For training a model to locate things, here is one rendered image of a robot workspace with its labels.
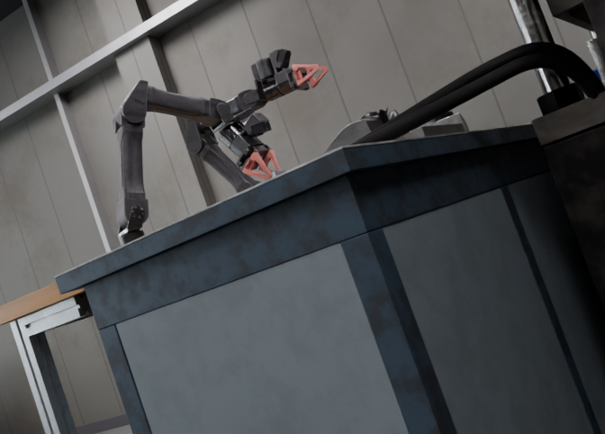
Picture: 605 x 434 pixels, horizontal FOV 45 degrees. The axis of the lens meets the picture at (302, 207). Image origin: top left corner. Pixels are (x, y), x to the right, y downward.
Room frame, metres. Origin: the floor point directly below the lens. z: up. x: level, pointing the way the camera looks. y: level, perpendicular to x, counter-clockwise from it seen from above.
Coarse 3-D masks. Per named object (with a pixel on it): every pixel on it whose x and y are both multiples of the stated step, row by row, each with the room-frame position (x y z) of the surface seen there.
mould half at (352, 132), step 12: (360, 120) 1.70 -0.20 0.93; (372, 120) 1.72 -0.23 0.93; (348, 132) 1.72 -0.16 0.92; (360, 132) 1.71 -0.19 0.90; (408, 132) 1.64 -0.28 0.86; (420, 132) 1.63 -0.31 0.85; (432, 132) 1.66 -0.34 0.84; (444, 132) 1.72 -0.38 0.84; (336, 144) 1.74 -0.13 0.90; (348, 144) 1.73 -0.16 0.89
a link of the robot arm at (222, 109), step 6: (216, 108) 1.95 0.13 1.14; (222, 108) 1.96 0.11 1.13; (228, 108) 1.97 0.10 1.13; (222, 114) 1.96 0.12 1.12; (228, 114) 1.97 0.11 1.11; (240, 114) 2.01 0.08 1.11; (246, 114) 2.02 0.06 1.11; (222, 120) 1.96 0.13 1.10; (228, 120) 1.96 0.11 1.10; (234, 120) 2.02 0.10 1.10; (240, 120) 2.01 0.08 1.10; (246, 120) 2.01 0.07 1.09; (222, 126) 2.00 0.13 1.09
